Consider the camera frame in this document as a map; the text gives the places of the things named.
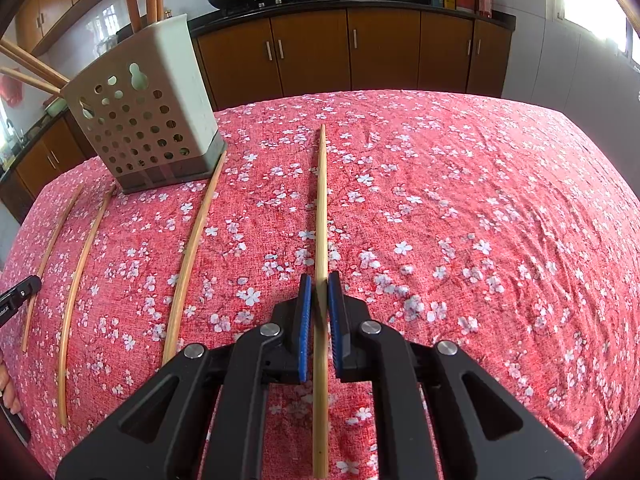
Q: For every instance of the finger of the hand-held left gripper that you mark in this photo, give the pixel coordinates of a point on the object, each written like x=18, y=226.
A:
x=20, y=295

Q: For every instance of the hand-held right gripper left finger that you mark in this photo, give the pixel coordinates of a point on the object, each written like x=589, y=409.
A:
x=240, y=400

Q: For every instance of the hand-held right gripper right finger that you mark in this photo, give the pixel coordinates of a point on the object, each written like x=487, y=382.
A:
x=400, y=400

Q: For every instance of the beige perforated utensil holder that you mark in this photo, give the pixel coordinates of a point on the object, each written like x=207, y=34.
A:
x=165, y=60

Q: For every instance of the person's left hand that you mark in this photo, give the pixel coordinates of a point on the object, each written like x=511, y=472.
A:
x=9, y=390

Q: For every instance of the red floral tablecloth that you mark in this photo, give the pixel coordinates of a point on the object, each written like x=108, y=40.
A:
x=450, y=260

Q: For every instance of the green bowl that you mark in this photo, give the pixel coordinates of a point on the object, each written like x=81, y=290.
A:
x=56, y=105

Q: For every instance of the hanging red plastic bag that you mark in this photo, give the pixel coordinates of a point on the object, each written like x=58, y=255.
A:
x=10, y=90

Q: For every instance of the brown lower kitchen cabinets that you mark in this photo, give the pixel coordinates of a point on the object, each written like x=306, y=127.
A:
x=385, y=50

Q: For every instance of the gas stove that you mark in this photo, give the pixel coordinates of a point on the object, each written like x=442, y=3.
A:
x=275, y=1

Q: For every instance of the black kitchen countertop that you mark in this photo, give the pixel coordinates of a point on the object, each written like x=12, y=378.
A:
x=380, y=5

